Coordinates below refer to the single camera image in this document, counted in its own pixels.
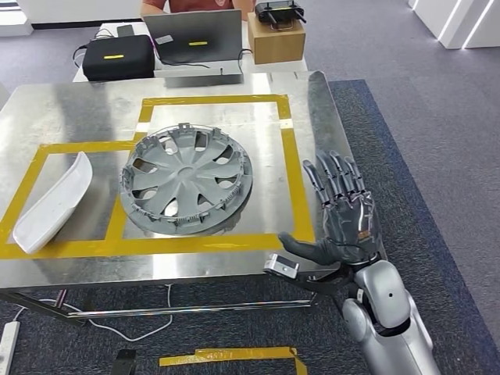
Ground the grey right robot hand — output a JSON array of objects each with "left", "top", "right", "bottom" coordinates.
[{"left": 278, "top": 149, "right": 382, "bottom": 266}]

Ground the silver plastic hubcap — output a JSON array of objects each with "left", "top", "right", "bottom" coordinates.
[{"left": 118, "top": 122, "right": 254, "bottom": 237}]

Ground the stainless steel workbench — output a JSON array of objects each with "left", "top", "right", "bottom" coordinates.
[{"left": 0, "top": 70, "right": 388, "bottom": 326}]

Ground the white curved plastic part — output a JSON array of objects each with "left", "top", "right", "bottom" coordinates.
[{"left": 12, "top": 151, "right": 94, "bottom": 255}]

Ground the cardboard box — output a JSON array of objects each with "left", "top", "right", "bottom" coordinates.
[{"left": 247, "top": 12, "right": 307, "bottom": 66}]

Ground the yellow floor tape strip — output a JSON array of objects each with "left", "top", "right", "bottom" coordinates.
[{"left": 158, "top": 346, "right": 309, "bottom": 375}]

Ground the black router with antennas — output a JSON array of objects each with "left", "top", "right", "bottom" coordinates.
[{"left": 254, "top": 1, "right": 307, "bottom": 31}]

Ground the white lit platform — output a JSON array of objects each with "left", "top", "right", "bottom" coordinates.
[{"left": 408, "top": 0, "right": 500, "bottom": 50}]

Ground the grey laptop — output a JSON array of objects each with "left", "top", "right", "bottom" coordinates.
[{"left": 143, "top": 9, "right": 244, "bottom": 66}]

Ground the black robot foot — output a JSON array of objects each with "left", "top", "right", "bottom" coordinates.
[{"left": 110, "top": 349, "right": 137, "bottom": 375}]

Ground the black zip case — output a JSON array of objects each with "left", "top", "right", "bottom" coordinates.
[{"left": 82, "top": 34, "right": 155, "bottom": 82}]

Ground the white power strip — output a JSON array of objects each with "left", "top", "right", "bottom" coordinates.
[{"left": 0, "top": 320, "right": 20, "bottom": 375}]

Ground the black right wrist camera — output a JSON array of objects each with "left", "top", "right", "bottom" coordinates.
[{"left": 263, "top": 253, "right": 354, "bottom": 298}]

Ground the white floor cable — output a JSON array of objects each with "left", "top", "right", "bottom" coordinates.
[{"left": 14, "top": 283, "right": 173, "bottom": 343}]

